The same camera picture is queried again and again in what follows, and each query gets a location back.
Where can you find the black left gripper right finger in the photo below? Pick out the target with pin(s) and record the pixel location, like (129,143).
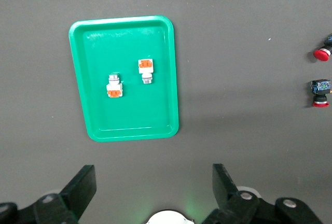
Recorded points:
(246,211)

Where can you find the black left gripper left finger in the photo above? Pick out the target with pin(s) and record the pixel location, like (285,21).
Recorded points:
(52,208)

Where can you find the white push button orange back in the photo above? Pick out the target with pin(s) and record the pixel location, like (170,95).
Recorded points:
(114,87)
(145,69)

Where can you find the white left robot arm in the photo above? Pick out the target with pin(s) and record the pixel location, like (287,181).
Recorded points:
(168,218)

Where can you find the green plastic tray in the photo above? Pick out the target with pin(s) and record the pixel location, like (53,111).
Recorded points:
(98,117)

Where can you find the red cap black push button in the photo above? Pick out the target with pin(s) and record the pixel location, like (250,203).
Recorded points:
(321,55)
(320,86)

